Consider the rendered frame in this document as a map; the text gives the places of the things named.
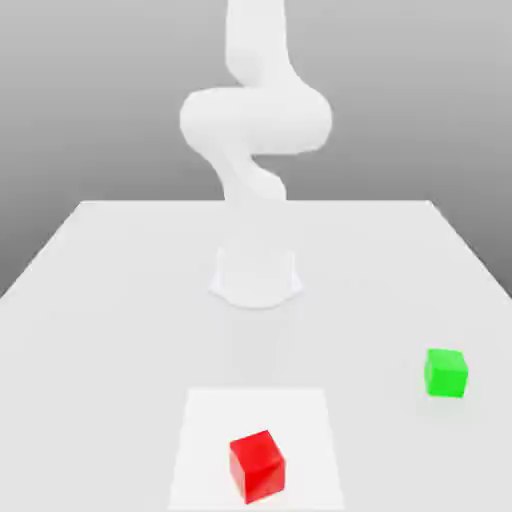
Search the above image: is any small red cube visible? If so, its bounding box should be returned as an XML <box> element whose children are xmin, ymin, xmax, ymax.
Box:
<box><xmin>228</xmin><ymin>429</ymin><xmax>287</xmax><ymax>506</ymax></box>

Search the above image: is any small green cube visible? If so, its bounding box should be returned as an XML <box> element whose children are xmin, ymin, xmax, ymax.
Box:
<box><xmin>423</xmin><ymin>347</ymin><xmax>469</xmax><ymax>400</ymax></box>

